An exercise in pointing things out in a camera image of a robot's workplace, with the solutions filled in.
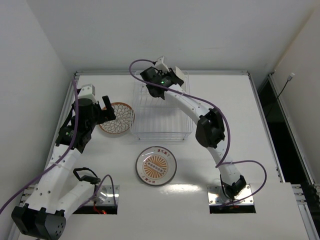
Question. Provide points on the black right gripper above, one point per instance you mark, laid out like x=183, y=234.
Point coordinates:
x=155, y=90

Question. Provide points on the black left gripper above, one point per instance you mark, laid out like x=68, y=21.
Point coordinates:
x=102, y=113

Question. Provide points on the orange rimmed flower plate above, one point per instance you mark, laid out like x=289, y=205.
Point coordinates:
x=178, y=72

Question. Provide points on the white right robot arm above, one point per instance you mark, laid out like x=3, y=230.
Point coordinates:
x=212, y=127

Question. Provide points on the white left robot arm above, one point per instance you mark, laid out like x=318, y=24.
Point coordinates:
x=45, y=212

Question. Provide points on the green rimmed sunburst plate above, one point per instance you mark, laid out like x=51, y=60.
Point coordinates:
x=156, y=166

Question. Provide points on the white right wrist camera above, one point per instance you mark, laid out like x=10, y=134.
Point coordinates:
x=160, y=65

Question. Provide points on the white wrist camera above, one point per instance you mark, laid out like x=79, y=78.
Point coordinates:
x=160, y=65
x=87, y=92

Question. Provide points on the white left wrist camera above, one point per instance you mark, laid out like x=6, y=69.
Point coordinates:
x=87, y=92

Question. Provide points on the white wire dish rack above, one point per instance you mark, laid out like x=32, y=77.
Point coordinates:
x=155, y=119

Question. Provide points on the aluminium table frame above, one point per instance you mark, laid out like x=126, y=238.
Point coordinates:
x=193, y=206

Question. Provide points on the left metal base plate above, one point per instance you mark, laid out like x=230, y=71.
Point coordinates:
x=106, y=196

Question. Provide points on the black wall cable white plug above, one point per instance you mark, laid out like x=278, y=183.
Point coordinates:
x=289, y=78

